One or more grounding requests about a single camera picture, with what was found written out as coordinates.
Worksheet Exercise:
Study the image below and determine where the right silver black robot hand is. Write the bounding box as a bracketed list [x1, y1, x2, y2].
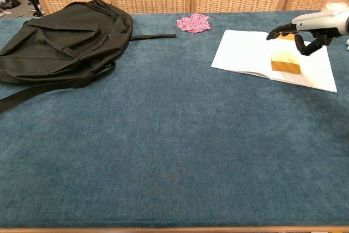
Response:
[266, 0, 349, 56]

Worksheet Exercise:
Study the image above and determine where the brown white paper bookmark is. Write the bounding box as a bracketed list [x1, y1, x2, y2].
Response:
[270, 33, 303, 75]

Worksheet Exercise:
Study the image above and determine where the open white notebook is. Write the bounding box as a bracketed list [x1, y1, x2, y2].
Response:
[211, 29, 338, 93]

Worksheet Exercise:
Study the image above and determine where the pink patterned cloth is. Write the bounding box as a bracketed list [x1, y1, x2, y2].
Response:
[176, 13, 212, 34]

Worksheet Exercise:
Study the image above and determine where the blue carpet table mat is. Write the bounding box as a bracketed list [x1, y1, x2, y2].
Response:
[0, 11, 349, 230]

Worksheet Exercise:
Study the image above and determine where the black fabric backpack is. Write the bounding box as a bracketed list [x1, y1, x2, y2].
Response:
[0, 0, 177, 115]

